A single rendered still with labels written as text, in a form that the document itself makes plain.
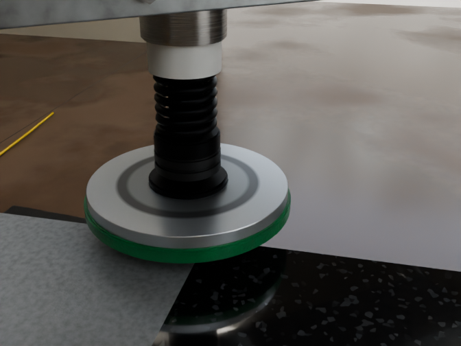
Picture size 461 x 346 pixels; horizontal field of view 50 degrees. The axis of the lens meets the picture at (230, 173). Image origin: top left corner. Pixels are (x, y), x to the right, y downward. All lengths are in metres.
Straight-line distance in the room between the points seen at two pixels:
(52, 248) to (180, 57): 0.24
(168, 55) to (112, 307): 0.23
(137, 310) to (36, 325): 0.08
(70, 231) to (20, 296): 0.11
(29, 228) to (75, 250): 0.08
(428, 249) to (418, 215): 0.26
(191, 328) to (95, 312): 0.09
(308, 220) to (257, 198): 1.72
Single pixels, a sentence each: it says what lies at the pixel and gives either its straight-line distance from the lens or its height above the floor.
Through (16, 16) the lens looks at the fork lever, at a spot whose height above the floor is 1.11.
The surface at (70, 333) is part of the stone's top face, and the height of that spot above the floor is 0.87.
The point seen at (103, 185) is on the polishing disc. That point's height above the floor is 0.92.
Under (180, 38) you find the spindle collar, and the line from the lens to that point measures 0.44.
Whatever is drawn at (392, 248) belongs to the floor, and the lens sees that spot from 2.12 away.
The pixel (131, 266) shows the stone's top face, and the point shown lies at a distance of 0.51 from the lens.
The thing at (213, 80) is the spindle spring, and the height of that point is 1.03.
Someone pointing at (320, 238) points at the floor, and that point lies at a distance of 2.10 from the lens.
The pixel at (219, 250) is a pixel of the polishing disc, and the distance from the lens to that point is 0.45.
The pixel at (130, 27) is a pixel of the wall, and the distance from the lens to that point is 5.54.
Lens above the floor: 1.17
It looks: 27 degrees down
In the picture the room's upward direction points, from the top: 1 degrees clockwise
